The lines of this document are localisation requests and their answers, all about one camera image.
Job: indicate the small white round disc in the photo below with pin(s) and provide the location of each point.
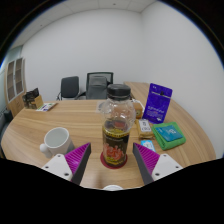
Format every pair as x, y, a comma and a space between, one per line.
112, 187

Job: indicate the folded green cloth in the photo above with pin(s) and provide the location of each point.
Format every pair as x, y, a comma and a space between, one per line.
166, 145

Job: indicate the dark brown box holder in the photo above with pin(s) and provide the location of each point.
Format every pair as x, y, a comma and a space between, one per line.
32, 99

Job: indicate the grey mesh-back office chair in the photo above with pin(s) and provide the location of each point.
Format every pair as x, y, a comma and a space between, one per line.
96, 87

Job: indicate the black office chair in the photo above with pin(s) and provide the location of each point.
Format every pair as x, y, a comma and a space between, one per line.
70, 87

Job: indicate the white and grey mug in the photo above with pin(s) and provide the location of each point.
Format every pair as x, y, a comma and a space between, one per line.
56, 140

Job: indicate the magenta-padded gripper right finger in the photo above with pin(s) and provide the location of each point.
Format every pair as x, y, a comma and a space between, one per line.
161, 165

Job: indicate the small light blue box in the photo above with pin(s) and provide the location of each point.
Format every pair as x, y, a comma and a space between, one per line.
148, 145

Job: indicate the wooden cabinet with glass doors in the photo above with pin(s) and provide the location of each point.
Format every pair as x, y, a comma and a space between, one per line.
16, 103

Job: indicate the teal flat box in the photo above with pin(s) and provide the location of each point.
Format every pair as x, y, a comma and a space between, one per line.
169, 133

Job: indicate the purple standing package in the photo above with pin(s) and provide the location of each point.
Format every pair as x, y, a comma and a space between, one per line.
158, 103

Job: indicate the clear drink bottle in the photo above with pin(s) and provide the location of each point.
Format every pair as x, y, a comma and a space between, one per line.
115, 146

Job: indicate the small tan box, white label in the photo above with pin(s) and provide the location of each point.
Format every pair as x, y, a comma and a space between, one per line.
144, 128

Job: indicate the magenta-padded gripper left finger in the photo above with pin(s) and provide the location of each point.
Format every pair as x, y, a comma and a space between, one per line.
60, 165

